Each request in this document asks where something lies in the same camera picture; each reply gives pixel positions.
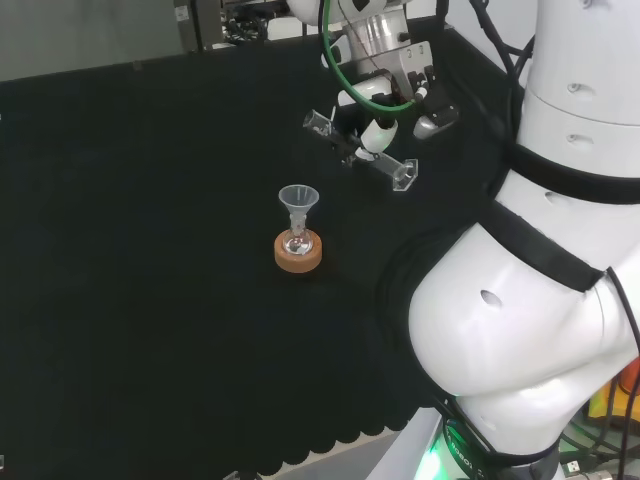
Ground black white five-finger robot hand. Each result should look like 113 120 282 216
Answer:
329 40 460 166

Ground clear graduated cylinder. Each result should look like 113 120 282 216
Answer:
302 110 419 193

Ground clear plastic funnel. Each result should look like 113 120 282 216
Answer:
278 184 321 232

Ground clear round-bottom flask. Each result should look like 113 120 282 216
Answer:
282 223 314 259

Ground black bench cloth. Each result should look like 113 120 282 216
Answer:
0 23 526 470

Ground yellow stop button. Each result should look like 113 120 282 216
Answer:
587 367 640 422

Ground green cable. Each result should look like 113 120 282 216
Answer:
321 0 427 120

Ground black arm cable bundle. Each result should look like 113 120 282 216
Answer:
467 0 537 149

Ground cork ring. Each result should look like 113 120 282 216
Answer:
273 228 324 275

